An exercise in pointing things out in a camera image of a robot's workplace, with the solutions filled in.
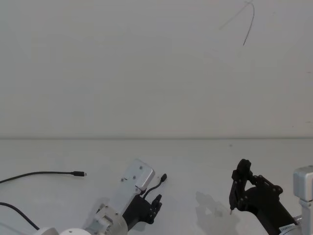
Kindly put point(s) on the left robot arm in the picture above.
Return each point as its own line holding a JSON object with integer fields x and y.
{"x": 137, "y": 176}

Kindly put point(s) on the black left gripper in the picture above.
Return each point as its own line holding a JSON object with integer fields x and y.
{"x": 138, "y": 210}

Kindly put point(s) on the white table cloth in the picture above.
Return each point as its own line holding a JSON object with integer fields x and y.
{"x": 73, "y": 156}

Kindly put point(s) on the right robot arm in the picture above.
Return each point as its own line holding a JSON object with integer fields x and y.
{"x": 303, "y": 181}

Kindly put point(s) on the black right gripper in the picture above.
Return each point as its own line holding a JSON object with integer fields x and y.
{"x": 266, "y": 210}

